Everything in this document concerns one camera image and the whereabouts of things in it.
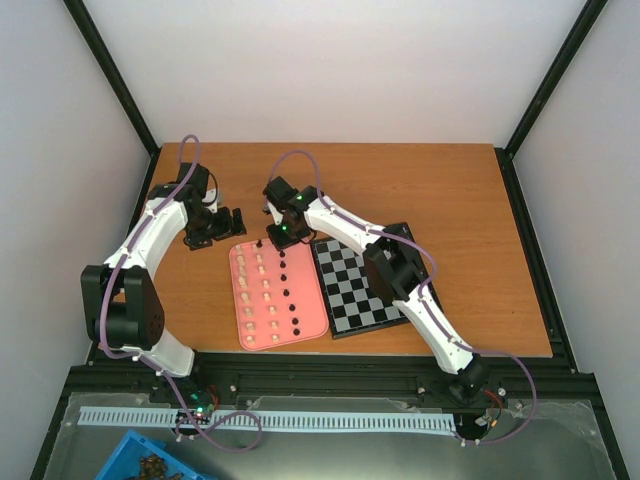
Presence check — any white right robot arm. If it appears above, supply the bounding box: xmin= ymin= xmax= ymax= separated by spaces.
xmin=263 ymin=176 xmax=488 ymax=406

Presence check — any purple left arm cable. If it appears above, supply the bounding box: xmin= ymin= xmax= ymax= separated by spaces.
xmin=97 ymin=133 xmax=265 ymax=455

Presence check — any black and white chessboard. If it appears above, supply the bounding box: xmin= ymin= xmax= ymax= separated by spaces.
xmin=309 ymin=222 xmax=445 ymax=341

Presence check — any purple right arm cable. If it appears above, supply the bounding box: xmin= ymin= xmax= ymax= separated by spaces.
xmin=269 ymin=149 xmax=539 ymax=447

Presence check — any pink plastic tray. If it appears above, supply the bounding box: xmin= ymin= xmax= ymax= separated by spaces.
xmin=228 ymin=238 xmax=329 ymax=352

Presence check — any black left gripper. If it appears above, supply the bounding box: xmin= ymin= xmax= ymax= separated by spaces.
xmin=187 ymin=207 xmax=248 ymax=251

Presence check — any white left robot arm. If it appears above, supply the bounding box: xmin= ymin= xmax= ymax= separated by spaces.
xmin=80 ymin=163 xmax=246 ymax=403

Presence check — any black aluminium frame base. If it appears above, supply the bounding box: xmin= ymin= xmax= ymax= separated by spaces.
xmin=31 ymin=148 xmax=629 ymax=479

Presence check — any light blue cable duct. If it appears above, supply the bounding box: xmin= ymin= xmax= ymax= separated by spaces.
xmin=77 ymin=406 xmax=456 ymax=436

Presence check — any blue plastic bin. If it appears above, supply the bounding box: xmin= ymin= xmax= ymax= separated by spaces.
xmin=96 ymin=430 xmax=213 ymax=480

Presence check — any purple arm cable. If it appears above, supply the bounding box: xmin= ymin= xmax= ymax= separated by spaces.
xmin=269 ymin=149 xmax=539 ymax=447
xmin=97 ymin=133 xmax=265 ymax=455

